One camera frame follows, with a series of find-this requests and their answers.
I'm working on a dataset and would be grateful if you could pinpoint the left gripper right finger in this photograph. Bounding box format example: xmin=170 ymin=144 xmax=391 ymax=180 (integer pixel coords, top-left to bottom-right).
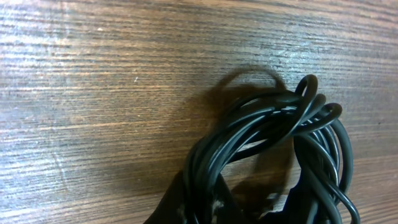
xmin=257 ymin=177 xmax=336 ymax=224

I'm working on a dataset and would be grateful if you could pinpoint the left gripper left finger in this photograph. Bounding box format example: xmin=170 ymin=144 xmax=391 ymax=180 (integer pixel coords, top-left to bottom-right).
xmin=142 ymin=169 xmax=249 ymax=224

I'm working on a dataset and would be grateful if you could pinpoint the black USB cable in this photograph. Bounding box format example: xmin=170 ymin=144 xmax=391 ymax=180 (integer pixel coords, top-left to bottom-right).
xmin=182 ymin=73 xmax=361 ymax=224

